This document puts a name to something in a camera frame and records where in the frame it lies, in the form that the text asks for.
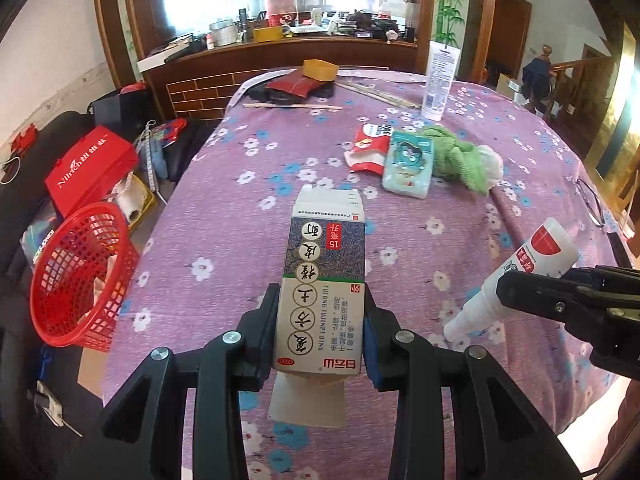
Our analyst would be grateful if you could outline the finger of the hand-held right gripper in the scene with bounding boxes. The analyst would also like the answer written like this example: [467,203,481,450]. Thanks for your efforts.
[560,266,640,286]
[496,272,608,328]

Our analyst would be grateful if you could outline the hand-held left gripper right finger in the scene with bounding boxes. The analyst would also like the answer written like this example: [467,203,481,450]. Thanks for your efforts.
[362,285,576,480]

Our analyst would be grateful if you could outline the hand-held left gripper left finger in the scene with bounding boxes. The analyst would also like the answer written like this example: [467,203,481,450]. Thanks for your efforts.
[75,282,281,480]

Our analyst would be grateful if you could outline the white tube with red label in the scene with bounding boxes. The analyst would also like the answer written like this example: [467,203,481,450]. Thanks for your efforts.
[442,217,581,353]

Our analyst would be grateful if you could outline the white medicine carton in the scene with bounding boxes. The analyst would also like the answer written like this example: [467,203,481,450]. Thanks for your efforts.
[268,187,369,428]

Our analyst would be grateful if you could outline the green plush toy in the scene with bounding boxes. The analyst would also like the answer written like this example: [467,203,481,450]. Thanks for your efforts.
[417,125,493,196]

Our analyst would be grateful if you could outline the light blue tissue packet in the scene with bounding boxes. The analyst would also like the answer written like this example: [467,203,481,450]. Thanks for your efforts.
[381,130,435,199]

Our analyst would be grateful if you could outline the red plastic basket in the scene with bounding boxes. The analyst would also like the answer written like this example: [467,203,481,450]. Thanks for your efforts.
[29,202,141,352]

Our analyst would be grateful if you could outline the red and white wrapper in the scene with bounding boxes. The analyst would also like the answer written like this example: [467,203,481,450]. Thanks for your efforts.
[343,121,396,173]

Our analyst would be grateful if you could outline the person's right forearm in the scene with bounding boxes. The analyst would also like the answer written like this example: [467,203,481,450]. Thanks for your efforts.
[605,380,640,480]

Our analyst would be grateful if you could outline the eyeglasses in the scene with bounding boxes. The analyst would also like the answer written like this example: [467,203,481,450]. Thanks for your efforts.
[575,177,608,228]

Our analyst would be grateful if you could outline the purple floral tablecloth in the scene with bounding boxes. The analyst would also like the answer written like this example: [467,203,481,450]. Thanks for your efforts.
[102,67,631,480]

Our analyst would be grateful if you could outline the white crumpled cloth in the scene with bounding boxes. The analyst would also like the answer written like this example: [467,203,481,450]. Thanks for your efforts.
[480,144,505,188]

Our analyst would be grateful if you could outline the white paper roll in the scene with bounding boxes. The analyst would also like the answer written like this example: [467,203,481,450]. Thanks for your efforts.
[120,190,146,223]

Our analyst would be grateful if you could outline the wooden stair railing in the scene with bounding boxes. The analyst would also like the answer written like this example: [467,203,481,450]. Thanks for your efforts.
[542,45,616,121]

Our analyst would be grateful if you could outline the blue jacket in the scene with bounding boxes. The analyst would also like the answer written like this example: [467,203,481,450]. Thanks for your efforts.
[522,57,553,106]

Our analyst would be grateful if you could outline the white power strip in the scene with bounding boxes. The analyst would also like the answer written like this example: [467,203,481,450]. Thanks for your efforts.
[35,382,66,426]

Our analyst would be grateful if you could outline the colourful printed bag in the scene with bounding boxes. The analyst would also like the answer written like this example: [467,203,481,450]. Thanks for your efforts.
[150,120,188,151]

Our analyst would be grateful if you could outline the wooden chopstick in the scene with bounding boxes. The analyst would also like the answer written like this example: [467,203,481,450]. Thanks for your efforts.
[243,103,342,111]

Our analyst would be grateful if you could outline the black sofa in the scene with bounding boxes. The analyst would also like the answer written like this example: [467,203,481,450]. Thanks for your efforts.
[0,110,211,480]

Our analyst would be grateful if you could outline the white lotion tube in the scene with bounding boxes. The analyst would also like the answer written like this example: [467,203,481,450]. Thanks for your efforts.
[421,41,461,122]

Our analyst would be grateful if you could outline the red gift bag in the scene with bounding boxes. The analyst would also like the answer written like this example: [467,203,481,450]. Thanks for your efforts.
[44,126,139,216]

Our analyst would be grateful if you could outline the red pouch on black item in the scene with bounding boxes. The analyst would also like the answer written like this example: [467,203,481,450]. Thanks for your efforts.
[247,80,336,103]

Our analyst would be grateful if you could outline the dark red packet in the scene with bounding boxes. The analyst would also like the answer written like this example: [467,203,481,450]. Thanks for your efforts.
[265,74,321,100]

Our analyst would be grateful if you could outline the wooden counter with brick panel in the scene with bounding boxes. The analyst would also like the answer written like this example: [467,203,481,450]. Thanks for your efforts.
[137,40,418,121]

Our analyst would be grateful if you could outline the wrapped bamboo sticks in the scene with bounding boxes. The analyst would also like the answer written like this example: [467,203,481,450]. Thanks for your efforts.
[335,80,421,110]

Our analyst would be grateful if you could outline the wooden door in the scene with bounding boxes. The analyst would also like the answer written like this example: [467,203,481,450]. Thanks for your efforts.
[482,0,532,86]

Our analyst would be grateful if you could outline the dark navy paper bag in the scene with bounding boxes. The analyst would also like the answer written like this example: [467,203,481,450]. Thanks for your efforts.
[90,87,161,143]

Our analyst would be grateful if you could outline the yellow box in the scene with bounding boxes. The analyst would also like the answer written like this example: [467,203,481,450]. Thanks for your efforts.
[302,59,340,82]

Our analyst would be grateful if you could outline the stack of books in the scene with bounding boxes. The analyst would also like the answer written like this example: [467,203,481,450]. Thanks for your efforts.
[137,35,208,73]

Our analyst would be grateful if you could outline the red cloth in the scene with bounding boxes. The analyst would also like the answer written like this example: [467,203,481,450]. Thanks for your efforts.
[10,125,38,153]

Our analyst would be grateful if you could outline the red printed box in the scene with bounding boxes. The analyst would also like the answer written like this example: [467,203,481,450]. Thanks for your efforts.
[264,0,297,27]

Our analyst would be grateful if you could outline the bamboo wall decal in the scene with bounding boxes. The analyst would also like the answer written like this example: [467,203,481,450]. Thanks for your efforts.
[435,0,466,53]

